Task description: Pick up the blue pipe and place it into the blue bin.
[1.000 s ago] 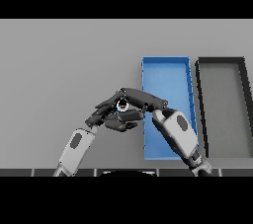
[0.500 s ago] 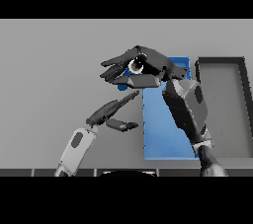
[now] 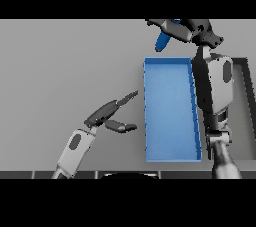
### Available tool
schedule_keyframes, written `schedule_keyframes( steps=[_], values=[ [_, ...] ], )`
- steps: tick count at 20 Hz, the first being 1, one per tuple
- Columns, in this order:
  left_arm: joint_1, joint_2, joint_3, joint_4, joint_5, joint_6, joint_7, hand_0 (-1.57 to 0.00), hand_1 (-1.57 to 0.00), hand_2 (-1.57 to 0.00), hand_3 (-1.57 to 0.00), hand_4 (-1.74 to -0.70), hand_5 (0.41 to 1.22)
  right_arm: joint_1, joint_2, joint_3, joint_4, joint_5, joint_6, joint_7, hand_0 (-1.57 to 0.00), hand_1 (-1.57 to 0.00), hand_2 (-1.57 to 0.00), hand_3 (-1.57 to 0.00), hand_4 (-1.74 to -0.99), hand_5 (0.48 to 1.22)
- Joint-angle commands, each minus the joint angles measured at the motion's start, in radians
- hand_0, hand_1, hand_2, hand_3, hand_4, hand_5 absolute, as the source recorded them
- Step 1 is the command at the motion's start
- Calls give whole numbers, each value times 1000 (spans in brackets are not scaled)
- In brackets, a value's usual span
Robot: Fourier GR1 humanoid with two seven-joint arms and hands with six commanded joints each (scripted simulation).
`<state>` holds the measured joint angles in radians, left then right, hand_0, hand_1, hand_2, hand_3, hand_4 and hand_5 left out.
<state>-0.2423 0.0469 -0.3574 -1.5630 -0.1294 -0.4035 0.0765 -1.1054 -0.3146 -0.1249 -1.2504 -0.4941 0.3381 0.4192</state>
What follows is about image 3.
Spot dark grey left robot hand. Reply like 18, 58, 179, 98
83, 89, 139, 134

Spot blue pipe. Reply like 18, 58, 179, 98
154, 19, 183, 53

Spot dark grey bin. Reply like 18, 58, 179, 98
231, 57, 256, 163

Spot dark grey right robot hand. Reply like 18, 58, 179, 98
145, 19, 225, 49

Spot blue bin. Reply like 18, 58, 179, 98
143, 56, 203, 163

